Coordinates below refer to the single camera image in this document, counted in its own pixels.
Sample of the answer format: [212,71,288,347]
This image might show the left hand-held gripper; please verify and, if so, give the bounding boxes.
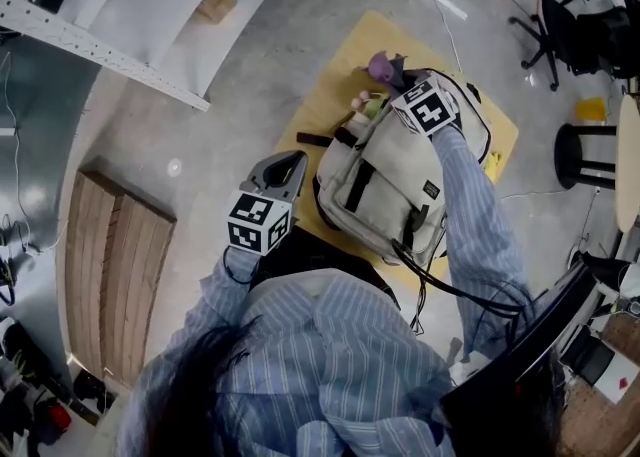
[226,148,310,258]

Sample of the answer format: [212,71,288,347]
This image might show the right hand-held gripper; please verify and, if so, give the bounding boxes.
[388,76,460,137]

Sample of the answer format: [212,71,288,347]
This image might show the purple cloth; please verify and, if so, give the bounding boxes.
[356,49,409,92]

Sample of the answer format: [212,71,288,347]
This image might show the white backpack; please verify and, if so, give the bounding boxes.
[311,66,494,269]

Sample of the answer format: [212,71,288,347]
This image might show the person's right forearm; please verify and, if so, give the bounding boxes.
[428,123,540,362]

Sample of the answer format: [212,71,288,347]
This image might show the person's left forearm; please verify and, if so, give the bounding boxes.
[184,243,267,337]

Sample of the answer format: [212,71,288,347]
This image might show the pink plush toy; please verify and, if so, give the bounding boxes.
[349,88,387,120]

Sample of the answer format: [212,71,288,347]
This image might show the person's black trousers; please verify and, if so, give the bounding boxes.
[248,223,402,312]

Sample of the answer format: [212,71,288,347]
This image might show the yellow plush pendant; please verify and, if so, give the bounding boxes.
[481,148,507,182]

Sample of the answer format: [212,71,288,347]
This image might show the yellow floor mat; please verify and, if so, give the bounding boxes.
[273,9,520,292]

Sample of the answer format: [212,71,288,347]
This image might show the person's striped shirt torso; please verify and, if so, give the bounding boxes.
[116,266,462,457]

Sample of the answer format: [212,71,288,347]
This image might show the wooden plank pallet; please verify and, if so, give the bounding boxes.
[63,168,178,387]

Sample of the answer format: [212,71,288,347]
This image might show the black office chair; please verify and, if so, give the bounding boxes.
[507,0,632,92]

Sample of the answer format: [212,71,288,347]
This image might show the round table with black base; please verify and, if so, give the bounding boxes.
[554,93,640,235]

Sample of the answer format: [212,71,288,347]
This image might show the yellow bin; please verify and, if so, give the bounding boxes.
[573,97,609,125]

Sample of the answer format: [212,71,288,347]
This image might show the white metal shelving unit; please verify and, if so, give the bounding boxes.
[0,0,312,114]

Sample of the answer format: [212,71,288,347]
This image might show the pile of black equipment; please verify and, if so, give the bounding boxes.
[0,313,117,447]

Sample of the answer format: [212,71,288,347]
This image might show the white sign with red diamond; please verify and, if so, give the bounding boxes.
[591,351,640,405]

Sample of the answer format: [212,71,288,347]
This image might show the white floor cable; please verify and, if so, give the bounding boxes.
[401,0,465,75]

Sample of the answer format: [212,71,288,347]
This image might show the black cable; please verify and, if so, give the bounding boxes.
[391,237,540,320]

